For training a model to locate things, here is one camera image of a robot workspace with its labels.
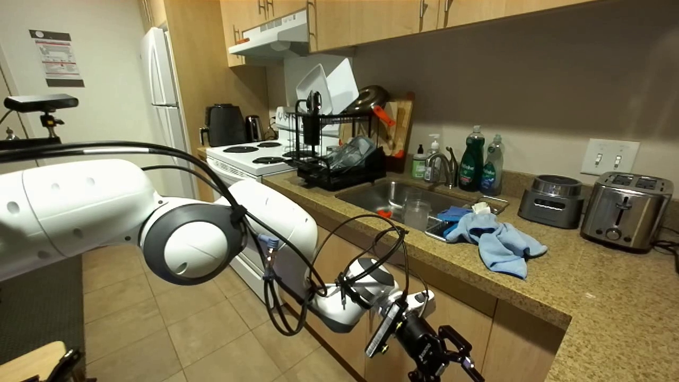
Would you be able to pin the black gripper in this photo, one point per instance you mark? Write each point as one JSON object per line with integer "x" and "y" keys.
{"x": 433, "y": 351}

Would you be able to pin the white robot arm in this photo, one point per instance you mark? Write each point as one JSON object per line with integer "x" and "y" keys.
{"x": 70, "y": 209}

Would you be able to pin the blue cloth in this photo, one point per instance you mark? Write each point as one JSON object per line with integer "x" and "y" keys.
{"x": 501, "y": 247}

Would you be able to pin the stainless steel sink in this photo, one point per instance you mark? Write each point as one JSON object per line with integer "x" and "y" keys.
{"x": 413, "y": 202}

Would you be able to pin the blue soap bottle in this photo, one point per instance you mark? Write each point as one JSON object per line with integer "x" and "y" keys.
{"x": 494, "y": 168}

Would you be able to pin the black small appliance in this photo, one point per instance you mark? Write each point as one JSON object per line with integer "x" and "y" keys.
{"x": 552, "y": 200}

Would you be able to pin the green dish soap bottle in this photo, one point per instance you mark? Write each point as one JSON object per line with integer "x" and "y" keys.
{"x": 471, "y": 162}

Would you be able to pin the silver toaster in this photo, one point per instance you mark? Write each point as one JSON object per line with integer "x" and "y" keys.
{"x": 627, "y": 210}

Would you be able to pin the black dish drying rack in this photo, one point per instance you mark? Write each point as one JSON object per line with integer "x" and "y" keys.
{"x": 360, "y": 159}

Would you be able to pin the wooden cutting board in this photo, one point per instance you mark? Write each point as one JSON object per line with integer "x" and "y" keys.
{"x": 391, "y": 133}

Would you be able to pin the white electric stove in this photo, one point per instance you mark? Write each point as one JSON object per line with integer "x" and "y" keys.
{"x": 286, "y": 234}

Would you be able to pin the black air fryer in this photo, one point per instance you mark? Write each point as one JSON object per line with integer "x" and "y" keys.
{"x": 225, "y": 123}

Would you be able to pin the white range hood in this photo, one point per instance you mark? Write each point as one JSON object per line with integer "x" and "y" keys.
{"x": 276, "y": 36}

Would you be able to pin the white refrigerator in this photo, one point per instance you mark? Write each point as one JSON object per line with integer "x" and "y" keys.
{"x": 163, "y": 89}

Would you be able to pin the wooden upper cabinets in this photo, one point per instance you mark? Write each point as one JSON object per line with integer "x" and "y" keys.
{"x": 344, "y": 23}

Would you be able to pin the wall outlet plate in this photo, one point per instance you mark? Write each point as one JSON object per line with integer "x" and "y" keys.
{"x": 609, "y": 155}

